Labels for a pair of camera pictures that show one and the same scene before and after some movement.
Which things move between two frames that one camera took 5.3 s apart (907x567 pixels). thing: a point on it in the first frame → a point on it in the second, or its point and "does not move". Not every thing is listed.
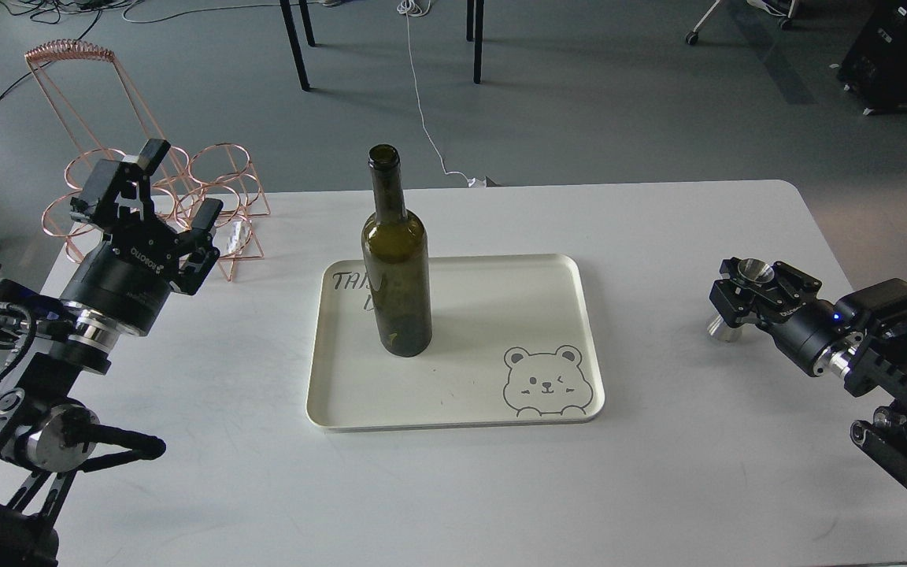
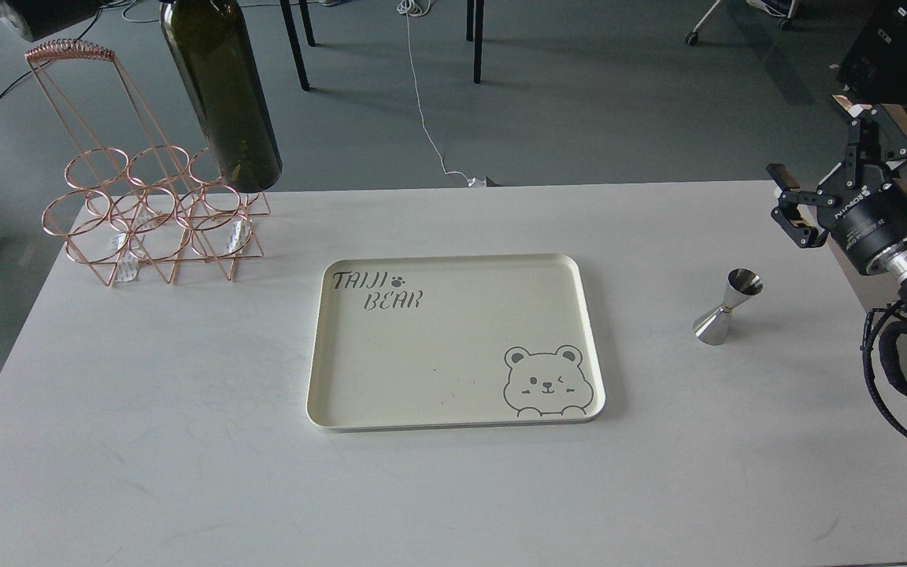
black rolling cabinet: (905, 56) does not move
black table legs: (298, 57) does not move
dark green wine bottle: (396, 253) → (214, 44)
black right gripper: (804, 335) → (872, 207)
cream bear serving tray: (510, 344) does not move
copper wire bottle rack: (109, 123) does not move
